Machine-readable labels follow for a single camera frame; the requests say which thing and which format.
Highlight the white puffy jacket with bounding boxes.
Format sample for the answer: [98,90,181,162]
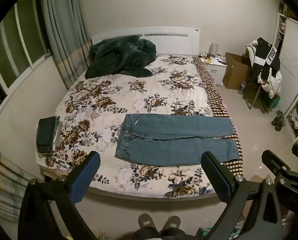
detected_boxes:
[261,71,282,98]

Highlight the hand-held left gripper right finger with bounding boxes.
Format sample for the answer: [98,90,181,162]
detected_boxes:
[200,151,284,240]

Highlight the white bed headboard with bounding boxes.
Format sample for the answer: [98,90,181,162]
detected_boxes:
[91,26,200,57]

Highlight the grey slipper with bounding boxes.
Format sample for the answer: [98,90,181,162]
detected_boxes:
[162,215,181,230]
[138,214,157,230]

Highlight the black and white jacket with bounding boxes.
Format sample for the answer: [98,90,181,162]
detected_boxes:
[250,37,281,83]

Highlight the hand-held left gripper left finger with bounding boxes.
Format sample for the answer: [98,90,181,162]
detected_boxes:
[19,151,101,240]

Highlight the metal-framed chair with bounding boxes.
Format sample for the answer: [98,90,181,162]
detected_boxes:
[241,47,281,113]

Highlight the brown checkered bed sheet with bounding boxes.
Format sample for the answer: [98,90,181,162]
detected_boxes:
[191,56,244,178]

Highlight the stack of folded dark clothes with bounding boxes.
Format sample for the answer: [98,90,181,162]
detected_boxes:
[36,116,61,154]

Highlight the dark green blanket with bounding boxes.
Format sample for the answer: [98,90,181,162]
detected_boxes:
[85,35,157,79]

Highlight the white nightstand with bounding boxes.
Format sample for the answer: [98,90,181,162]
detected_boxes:
[200,55,228,85]

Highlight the white wardrobe shelf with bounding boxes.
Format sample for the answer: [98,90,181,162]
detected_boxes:
[274,1,298,145]

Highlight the brown cardboard box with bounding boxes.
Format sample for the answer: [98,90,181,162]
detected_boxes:
[222,52,254,90]

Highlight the blue denim pants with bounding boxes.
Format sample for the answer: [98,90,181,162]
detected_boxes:
[115,114,240,167]

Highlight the floral bed sheet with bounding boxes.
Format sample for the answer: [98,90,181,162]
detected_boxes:
[37,55,242,199]

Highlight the striped plaid curtain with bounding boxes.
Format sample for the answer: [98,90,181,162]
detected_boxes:
[0,142,40,223]

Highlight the cream table lamp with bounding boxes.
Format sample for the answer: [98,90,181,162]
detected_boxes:
[209,42,219,58]

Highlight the pair of dark slippers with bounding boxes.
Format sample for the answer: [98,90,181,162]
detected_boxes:
[271,110,286,132]

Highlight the white-framed window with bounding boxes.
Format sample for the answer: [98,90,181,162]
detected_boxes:
[0,0,52,110]

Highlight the grey-green pleated curtain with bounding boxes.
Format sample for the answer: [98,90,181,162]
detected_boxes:
[40,0,92,90]

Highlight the green storage box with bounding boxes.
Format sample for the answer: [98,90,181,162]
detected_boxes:
[269,95,281,110]

